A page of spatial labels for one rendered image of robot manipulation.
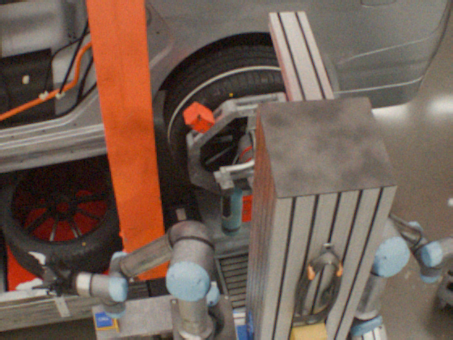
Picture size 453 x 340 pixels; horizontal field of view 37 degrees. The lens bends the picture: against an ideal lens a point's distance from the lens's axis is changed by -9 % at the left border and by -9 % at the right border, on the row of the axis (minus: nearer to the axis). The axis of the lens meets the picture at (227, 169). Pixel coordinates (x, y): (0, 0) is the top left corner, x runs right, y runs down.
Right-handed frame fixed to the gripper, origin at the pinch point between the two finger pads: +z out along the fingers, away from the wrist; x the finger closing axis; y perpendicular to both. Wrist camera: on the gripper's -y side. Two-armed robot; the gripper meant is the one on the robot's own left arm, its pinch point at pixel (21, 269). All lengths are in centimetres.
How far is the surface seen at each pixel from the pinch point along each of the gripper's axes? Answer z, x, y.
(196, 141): -43, 85, 15
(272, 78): -70, 103, -5
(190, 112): -41, 87, 3
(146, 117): -35, 44, -29
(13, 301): 36, 40, 81
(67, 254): 12, 60, 66
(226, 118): -54, 88, 5
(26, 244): 33, 61, 65
